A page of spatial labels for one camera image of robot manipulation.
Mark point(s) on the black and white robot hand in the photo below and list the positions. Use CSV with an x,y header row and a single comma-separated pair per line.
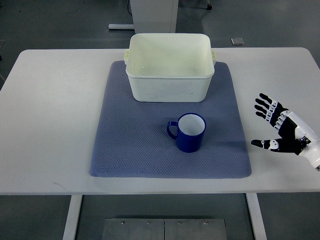
x,y
295,135

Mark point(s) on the blue ceramic mug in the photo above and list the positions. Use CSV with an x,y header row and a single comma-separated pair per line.
x,y
188,132

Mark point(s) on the cream plastic storage box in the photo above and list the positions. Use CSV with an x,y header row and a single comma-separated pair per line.
x,y
169,67

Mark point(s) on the white table right leg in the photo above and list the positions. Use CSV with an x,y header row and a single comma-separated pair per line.
x,y
257,223

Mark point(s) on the white table leg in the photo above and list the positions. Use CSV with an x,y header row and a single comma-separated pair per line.
x,y
257,223
72,219

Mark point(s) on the small grey floor plate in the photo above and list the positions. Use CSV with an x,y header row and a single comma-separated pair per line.
x,y
237,41

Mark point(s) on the blue textured mat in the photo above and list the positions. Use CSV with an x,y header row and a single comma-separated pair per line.
x,y
132,141

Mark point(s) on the white floor foot bar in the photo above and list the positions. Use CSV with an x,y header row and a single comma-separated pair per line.
x,y
113,26

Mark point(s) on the white table left leg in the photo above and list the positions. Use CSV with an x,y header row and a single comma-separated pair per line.
x,y
72,219

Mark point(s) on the white pedestal column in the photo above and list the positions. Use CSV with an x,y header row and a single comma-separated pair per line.
x,y
154,16

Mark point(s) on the grey metal base plate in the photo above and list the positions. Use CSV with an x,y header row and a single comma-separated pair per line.
x,y
164,229

